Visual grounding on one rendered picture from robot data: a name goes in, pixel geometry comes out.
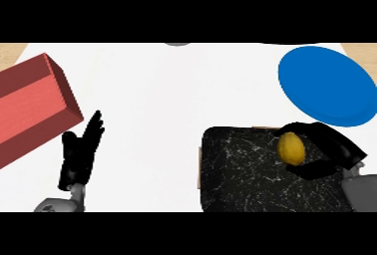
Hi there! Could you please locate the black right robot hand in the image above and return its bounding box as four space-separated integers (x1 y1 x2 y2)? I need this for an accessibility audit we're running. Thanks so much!
272 122 368 181

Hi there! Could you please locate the red rectangular box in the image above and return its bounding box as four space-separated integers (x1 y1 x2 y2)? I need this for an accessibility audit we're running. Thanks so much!
0 52 86 170

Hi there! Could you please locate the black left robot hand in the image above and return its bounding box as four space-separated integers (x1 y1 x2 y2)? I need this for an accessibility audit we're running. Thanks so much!
58 110 107 192

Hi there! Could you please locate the blue plate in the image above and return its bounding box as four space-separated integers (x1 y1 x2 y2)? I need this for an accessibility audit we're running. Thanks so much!
277 45 377 128

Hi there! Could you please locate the black marbled tray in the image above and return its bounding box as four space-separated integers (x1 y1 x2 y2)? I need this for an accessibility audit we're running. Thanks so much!
197 126 355 213

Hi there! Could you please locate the yellow lemon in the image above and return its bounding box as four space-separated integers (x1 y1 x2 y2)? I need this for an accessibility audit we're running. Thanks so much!
277 131 308 166

